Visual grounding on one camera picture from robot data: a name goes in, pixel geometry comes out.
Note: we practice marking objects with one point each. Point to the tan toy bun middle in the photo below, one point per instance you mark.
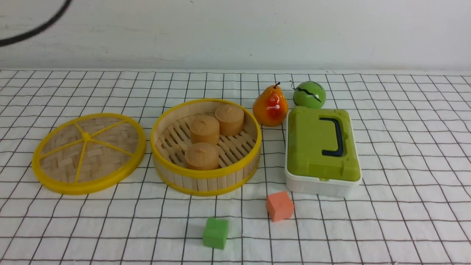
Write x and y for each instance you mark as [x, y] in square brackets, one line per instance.
[204, 128]

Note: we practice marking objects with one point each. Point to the green toy watermelon ball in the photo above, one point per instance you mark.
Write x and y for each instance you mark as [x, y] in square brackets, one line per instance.
[309, 94]

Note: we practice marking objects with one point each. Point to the tan toy bun front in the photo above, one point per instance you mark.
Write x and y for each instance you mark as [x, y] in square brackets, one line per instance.
[202, 156]

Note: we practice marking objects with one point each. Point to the tan toy bun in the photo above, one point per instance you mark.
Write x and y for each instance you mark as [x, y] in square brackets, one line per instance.
[202, 156]
[231, 119]
[204, 128]

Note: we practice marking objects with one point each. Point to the green foam cube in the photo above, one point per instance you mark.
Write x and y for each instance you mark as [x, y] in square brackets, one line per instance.
[215, 233]

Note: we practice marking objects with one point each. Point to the yellow woven bamboo steamer lid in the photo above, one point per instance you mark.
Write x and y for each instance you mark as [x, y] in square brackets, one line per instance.
[89, 154]

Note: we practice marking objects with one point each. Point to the tan toy bun back right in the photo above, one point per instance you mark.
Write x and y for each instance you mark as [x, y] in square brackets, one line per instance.
[231, 119]

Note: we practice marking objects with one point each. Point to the yellow bamboo steamer basket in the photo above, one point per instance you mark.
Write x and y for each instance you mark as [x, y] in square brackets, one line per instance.
[238, 156]

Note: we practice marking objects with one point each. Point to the green lidded white plastic box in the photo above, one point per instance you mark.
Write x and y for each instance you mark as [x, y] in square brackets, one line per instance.
[321, 157]

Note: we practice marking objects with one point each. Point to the orange red toy pear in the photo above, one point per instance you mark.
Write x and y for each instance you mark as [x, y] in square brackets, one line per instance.
[270, 108]

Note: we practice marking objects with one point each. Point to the white grid-patterned tablecloth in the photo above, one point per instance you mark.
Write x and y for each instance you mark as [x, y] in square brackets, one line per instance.
[413, 206]

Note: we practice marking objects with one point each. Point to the orange foam cube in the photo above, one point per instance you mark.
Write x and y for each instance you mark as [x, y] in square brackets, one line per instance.
[279, 206]

